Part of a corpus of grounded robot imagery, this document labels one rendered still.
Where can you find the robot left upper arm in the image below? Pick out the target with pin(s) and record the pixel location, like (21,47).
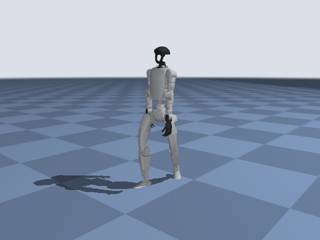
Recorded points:
(171,79)

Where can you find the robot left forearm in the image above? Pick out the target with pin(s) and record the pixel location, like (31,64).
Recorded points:
(169,107)

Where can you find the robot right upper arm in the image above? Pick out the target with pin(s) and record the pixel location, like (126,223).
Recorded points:
(147,91)

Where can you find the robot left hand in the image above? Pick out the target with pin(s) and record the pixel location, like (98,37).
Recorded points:
(168,126)

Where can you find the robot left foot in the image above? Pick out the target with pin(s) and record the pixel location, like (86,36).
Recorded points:
(176,173)

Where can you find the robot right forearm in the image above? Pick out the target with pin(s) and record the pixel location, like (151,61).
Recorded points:
(148,103)

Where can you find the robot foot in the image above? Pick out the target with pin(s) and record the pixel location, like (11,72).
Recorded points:
(142,184)
(176,173)

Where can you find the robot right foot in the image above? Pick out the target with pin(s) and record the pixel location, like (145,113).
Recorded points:
(142,184)

